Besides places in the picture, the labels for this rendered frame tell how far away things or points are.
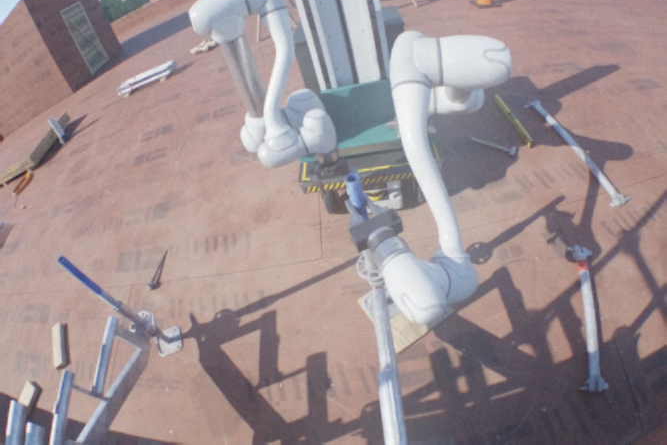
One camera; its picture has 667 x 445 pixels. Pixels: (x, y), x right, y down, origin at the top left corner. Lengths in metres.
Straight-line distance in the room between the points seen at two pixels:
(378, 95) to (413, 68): 0.76
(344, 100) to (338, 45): 0.26
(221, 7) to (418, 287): 0.99
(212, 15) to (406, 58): 0.63
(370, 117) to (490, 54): 0.92
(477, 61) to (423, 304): 0.57
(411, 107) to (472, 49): 0.22
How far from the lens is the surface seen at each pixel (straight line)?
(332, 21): 1.53
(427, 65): 0.85
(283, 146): 1.17
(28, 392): 2.67
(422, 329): 1.42
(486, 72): 0.87
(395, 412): 0.77
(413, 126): 0.80
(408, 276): 0.72
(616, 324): 1.68
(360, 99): 1.60
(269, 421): 1.48
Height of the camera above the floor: 1.36
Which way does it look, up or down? 45 degrees down
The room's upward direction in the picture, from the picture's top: 18 degrees counter-clockwise
